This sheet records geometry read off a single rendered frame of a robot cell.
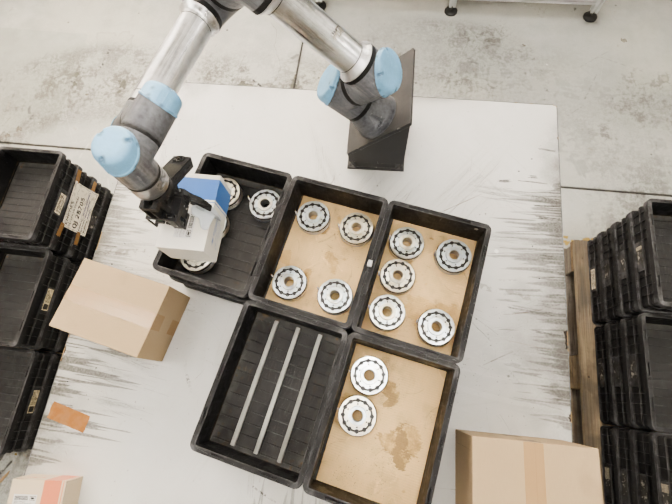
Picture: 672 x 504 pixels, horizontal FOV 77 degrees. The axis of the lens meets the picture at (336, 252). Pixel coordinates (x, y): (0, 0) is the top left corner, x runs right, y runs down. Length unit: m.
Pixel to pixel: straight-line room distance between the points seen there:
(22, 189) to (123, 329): 1.09
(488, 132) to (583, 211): 0.97
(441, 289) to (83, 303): 1.07
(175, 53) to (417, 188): 0.89
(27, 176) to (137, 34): 1.39
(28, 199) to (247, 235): 1.17
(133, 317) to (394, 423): 0.81
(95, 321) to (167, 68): 0.77
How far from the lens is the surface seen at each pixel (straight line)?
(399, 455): 1.23
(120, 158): 0.80
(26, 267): 2.28
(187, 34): 1.08
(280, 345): 1.25
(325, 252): 1.29
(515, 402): 1.42
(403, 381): 1.23
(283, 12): 1.09
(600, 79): 3.00
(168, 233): 1.08
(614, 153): 2.75
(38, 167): 2.31
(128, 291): 1.41
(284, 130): 1.67
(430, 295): 1.27
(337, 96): 1.28
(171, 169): 0.99
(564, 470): 1.26
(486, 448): 1.20
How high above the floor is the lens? 2.05
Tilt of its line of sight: 71 degrees down
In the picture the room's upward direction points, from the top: 11 degrees counter-clockwise
